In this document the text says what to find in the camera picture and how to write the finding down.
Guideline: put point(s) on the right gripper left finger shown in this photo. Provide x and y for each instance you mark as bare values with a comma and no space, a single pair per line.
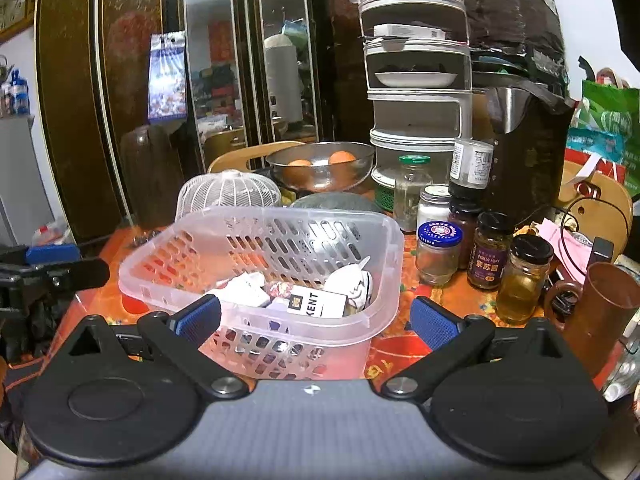
177,339

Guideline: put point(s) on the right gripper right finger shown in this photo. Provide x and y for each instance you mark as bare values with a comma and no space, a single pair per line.
454,342

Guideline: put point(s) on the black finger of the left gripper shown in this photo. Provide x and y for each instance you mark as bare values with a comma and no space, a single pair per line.
32,274

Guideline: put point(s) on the white red thank-you card box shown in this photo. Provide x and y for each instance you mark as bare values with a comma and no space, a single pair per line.
247,289

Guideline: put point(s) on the amber liquid glass jar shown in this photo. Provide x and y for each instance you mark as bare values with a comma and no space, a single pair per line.
523,278

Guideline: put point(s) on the dark purple label jar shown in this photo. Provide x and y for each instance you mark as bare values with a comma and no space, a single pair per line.
491,244

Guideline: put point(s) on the blue lid glass jar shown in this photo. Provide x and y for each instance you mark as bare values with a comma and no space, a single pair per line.
438,251

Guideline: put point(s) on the white cigarette pack Kent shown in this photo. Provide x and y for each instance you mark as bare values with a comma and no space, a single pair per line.
315,303

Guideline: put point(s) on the clear plastic perforated basket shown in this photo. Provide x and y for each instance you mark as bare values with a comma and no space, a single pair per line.
204,250

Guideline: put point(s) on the white lid small jar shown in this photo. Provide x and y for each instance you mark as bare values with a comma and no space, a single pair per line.
434,204

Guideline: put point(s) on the brown plastic mug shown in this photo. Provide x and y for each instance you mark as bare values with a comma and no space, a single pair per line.
606,302

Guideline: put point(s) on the white mesh food cover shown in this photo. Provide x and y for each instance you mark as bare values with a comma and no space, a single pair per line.
228,188

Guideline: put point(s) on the white label dark bottle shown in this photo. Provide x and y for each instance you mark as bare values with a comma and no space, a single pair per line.
470,169

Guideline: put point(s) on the green lid glass jar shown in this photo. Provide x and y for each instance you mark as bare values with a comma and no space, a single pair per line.
413,176

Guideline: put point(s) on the wooden chair back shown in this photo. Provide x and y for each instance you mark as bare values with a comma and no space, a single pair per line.
239,159

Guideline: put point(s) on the round wooden board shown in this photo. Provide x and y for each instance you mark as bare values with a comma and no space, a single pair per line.
600,204

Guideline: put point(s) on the steel bowl with oranges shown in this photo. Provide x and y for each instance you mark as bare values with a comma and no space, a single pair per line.
322,167

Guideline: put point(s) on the blue patterned hanging packet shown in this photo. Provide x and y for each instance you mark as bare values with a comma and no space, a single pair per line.
167,77

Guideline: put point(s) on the green gift bag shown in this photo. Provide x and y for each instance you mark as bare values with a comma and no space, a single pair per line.
606,123

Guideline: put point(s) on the dark wooden mirrored wardrobe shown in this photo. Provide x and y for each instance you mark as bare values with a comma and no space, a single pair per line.
138,96

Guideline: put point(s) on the white tiered dish rack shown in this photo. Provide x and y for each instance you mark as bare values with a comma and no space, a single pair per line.
417,59

